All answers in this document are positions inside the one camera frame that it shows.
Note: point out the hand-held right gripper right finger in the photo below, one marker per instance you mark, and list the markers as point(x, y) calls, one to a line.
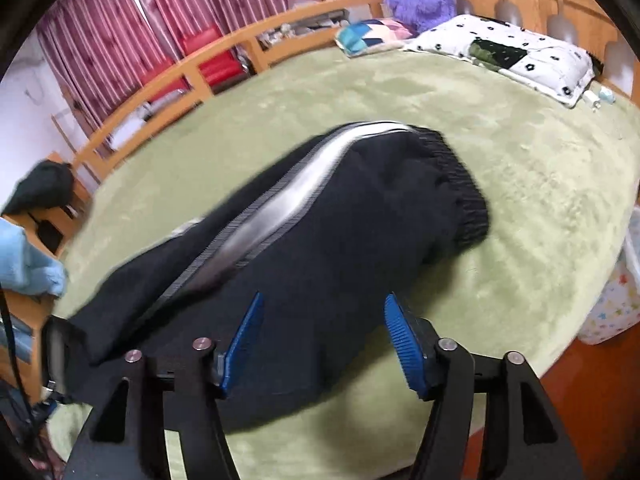
point(402, 345)

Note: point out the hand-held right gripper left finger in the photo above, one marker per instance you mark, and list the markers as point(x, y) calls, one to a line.
point(245, 340)

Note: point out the black pants with white stripe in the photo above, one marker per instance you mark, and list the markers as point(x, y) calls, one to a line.
point(325, 260)

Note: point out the wooden chair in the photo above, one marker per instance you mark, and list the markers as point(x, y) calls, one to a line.
point(27, 310)

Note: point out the light blue towel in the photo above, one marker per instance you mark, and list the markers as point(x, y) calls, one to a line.
point(25, 260)

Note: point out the black cloth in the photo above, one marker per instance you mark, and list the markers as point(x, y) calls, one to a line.
point(40, 185)

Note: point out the green fleece blanket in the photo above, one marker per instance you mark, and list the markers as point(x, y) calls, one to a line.
point(525, 210)

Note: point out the white star-print bag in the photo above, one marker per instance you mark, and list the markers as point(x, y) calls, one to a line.
point(615, 305)

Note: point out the thin wooden rack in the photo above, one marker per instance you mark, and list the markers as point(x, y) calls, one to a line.
point(60, 127)

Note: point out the white bundle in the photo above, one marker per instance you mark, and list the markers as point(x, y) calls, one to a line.
point(140, 120)

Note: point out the red chair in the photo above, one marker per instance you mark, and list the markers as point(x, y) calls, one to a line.
point(215, 65)

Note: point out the small white bottle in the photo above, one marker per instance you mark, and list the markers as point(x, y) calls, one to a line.
point(592, 99)

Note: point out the colourful patchwork pillow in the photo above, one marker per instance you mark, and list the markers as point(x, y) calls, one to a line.
point(370, 35)

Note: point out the white flower-print pillow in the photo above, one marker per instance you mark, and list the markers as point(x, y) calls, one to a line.
point(450, 35)

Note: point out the small teal container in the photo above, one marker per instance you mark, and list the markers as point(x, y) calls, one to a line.
point(607, 95)

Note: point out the red striped curtain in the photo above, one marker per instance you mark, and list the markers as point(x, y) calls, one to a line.
point(125, 20)

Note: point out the purple plush toy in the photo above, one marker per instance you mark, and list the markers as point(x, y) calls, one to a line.
point(425, 0)

